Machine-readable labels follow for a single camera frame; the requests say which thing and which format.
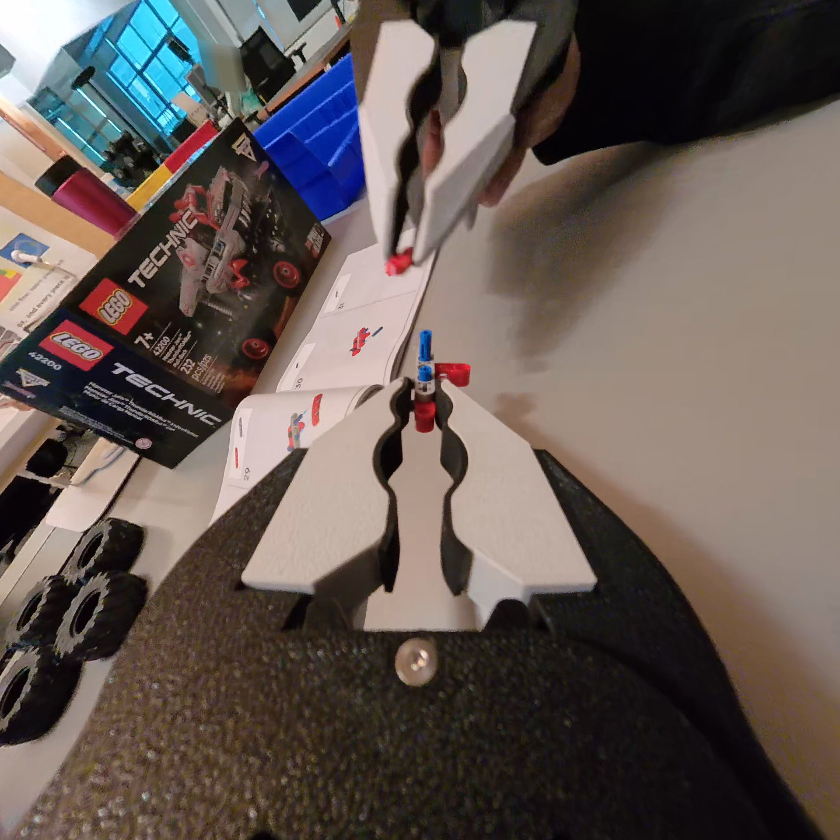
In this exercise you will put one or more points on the black toy set box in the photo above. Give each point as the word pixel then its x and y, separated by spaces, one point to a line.
pixel 164 295

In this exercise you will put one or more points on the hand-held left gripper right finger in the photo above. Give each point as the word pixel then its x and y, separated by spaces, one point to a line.
pixel 518 518

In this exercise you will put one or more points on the black office chair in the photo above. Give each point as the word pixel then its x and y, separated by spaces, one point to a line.
pixel 266 62

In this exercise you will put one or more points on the red toy beam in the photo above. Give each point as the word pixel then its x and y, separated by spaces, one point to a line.
pixel 397 264

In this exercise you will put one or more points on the white printed sign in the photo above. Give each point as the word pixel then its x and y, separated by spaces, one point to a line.
pixel 39 295

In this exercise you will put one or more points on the person's right forearm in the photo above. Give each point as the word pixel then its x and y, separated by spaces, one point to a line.
pixel 689 65

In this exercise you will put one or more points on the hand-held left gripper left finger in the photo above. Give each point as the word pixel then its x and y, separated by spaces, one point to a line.
pixel 321 518

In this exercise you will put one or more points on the white instruction booklet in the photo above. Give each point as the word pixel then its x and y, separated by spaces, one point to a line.
pixel 367 315

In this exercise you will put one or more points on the person's right hand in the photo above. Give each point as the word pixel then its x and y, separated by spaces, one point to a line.
pixel 538 124

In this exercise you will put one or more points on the maroon round stool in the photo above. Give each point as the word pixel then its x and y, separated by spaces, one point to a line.
pixel 92 197

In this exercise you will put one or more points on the black toy tire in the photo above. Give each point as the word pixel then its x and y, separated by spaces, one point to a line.
pixel 108 548
pixel 33 695
pixel 36 610
pixel 98 617

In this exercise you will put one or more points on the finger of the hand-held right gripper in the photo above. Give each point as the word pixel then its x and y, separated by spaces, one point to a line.
pixel 492 79
pixel 387 98

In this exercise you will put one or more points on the blue storage bin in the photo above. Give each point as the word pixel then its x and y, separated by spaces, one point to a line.
pixel 328 85
pixel 328 177

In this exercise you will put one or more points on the red grey toy brick assembly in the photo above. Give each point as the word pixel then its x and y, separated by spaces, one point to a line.
pixel 425 413

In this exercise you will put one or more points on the red yellow block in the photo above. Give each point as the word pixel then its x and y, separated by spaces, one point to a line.
pixel 177 157

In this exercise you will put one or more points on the large window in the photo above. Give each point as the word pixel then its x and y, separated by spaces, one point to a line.
pixel 131 65

